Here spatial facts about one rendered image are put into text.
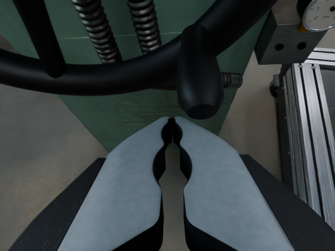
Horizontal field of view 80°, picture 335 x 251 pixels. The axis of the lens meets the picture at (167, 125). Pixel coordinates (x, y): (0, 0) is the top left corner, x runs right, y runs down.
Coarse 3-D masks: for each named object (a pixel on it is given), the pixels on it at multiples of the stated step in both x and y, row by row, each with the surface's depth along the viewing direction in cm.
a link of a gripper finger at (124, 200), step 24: (168, 120) 11; (120, 144) 9; (144, 144) 9; (168, 144) 12; (120, 168) 8; (144, 168) 8; (96, 192) 7; (120, 192) 7; (144, 192) 7; (96, 216) 6; (120, 216) 6; (144, 216) 6; (72, 240) 6; (96, 240) 6; (120, 240) 6; (144, 240) 6
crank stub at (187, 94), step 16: (192, 32) 12; (192, 48) 11; (208, 48) 11; (192, 64) 10; (208, 64) 10; (176, 80) 11; (192, 80) 10; (208, 80) 10; (192, 96) 10; (208, 96) 10; (192, 112) 10; (208, 112) 10
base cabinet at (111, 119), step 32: (0, 0) 29; (64, 0) 29; (160, 0) 29; (192, 0) 29; (0, 32) 34; (64, 32) 34; (128, 32) 34; (160, 32) 34; (256, 32) 34; (224, 64) 40; (64, 96) 50; (96, 96) 49; (128, 96) 49; (160, 96) 50; (224, 96) 50; (96, 128) 65; (128, 128) 65
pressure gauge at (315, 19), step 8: (304, 0) 24; (312, 0) 23; (320, 0) 23; (328, 0) 23; (304, 8) 24; (312, 8) 24; (320, 8) 24; (328, 8) 24; (304, 16) 25; (312, 16) 25; (320, 16) 25; (328, 16) 25; (304, 24) 26; (312, 24) 26; (320, 24) 26; (328, 24) 26; (304, 32) 29
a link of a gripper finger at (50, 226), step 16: (96, 160) 8; (80, 176) 8; (96, 176) 8; (64, 192) 7; (80, 192) 7; (48, 208) 7; (64, 208) 6; (32, 224) 6; (48, 224) 6; (64, 224) 6; (16, 240) 6; (32, 240) 6; (48, 240) 6
